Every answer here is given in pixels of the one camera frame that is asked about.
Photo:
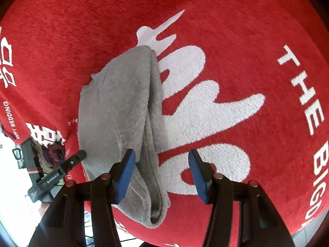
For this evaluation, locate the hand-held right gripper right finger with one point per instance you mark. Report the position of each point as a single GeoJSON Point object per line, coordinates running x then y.
{"type": "Point", "coordinates": [199, 181]}

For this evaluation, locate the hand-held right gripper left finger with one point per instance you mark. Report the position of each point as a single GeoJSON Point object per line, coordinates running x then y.
{"type": "Point", "coordinates": [126, 178]}

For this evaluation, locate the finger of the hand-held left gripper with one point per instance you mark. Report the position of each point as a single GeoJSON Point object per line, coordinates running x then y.
{"type": "Point", "coordinates": [73, 162]}

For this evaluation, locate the grey towel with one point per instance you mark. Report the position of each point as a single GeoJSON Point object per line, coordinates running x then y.
{"type": "Point", "coordinates": [115, 108]}

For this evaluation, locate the dark red patterned cloth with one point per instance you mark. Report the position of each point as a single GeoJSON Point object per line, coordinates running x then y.
{"type": "Point", "coordinates": [55, 153]}

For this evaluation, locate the black bag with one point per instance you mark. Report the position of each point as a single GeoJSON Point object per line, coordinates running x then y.
{"type": "Point", "coordinates": [27, 154]}

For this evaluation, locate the red printed blanket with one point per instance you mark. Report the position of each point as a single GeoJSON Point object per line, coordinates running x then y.
{"type": "Point", "coordinates": [231, 56]}

